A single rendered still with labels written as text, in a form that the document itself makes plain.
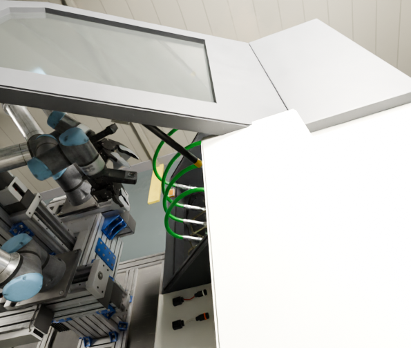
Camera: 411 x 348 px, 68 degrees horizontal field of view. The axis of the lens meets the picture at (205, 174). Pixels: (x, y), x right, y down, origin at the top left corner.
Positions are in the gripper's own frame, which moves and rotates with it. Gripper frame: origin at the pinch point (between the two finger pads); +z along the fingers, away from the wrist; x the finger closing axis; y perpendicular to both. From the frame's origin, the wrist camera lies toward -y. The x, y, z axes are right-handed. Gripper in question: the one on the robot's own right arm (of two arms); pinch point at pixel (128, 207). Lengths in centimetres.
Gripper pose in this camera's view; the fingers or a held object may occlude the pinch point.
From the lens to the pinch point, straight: 119.0
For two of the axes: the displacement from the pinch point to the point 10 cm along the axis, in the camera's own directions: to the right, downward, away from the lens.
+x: 0.5, 6.1, -7.9
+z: 3.2, 7.4, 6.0
